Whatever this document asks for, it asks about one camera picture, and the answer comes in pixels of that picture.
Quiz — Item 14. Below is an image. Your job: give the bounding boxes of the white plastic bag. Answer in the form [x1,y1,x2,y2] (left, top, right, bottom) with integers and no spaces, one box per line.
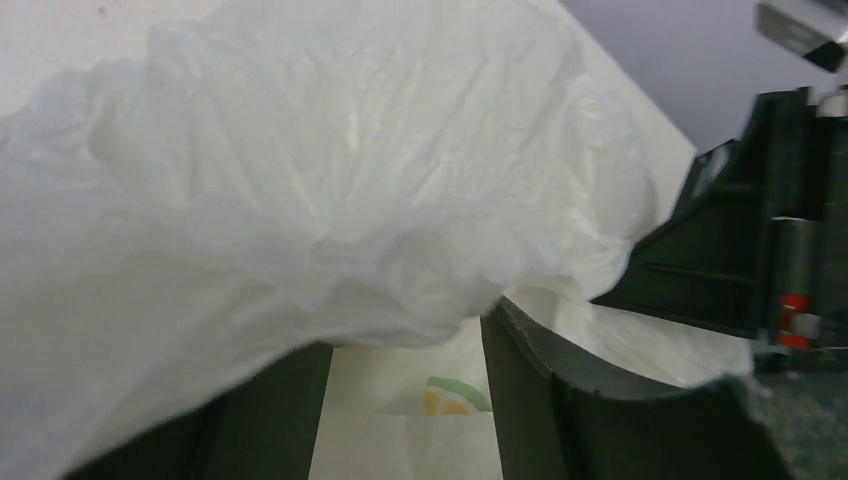
[1,1,753,479]

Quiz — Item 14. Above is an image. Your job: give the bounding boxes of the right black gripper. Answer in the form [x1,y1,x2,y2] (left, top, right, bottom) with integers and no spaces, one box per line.
[592,88,847,371]

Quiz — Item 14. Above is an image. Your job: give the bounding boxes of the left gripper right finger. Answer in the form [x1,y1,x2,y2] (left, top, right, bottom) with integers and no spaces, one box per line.
[481,300,790,479]

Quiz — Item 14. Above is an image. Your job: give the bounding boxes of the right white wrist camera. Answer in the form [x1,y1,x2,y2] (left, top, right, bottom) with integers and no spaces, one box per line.
[755,0,847,74]

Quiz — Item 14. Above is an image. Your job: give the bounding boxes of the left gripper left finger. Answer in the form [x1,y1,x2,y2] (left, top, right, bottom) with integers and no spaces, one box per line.
[69,344,333,480]

